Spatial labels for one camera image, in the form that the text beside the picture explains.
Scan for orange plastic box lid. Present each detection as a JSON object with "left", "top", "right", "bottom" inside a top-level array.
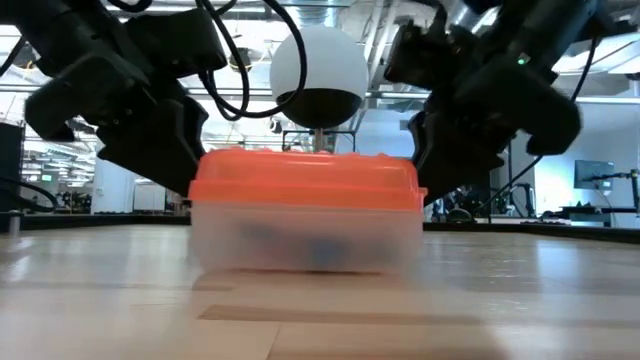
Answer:
[{"left": 187, "top": 147, "right": 429, "bottom": 212}]

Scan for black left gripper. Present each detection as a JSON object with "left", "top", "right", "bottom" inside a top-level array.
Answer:
[{"left": 23, "top": 51, "right": 211, "bottom": 198}]

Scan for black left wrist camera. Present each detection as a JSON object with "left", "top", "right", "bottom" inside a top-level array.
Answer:
[{"left": 123, "top": 6, "right": 230, "bottom": 80}]

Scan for wall mounted monitor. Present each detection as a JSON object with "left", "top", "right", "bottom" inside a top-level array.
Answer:
[{"left": 575, "top": 159, "right": 617, "bottom": 192}]

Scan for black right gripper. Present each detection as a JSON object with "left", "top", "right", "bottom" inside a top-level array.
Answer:
[{"left": 407, "top": 54, "right": 585, "bottom": 207}]

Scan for black upright panel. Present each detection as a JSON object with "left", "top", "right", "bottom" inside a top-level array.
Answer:
[{"left": 0, "top": 121, "right": 26, "bottom": 215}]

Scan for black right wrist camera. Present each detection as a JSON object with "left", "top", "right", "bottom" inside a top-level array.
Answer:
[{"left": 383, "top": 17, "right": 484, "bottom": 86}]

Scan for black frame stand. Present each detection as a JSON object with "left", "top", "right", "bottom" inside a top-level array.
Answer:
[{"left": 281, "top": 128, "right": 357, "bottom": 154}]

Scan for clear plastic supply box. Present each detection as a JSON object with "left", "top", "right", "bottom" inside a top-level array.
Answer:
[{"left": 188, "top": 198, "right": 427, "bottom": 275}]

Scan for black left wrist camera cable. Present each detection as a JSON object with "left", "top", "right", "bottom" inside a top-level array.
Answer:
[{"left": 196, "top": 0, "right": 308, "bottom": 122}]

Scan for blue handled scissors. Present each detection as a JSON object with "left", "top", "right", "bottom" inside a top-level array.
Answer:
[{"left": 294, "top": 232, "right": 356, "bottom": 270}]

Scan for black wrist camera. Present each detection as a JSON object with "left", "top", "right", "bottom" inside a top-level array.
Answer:
[
  {"left": 383, "top": 17, "right": 484, "bottom": 86},
  {"left": 123, "top": 6, "right": 230, "bottom": 80}
]

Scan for white globe table lamp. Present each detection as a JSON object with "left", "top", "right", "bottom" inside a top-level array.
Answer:
[{"left": 268, "top": 25, "right": 370, "bottom": 154}]

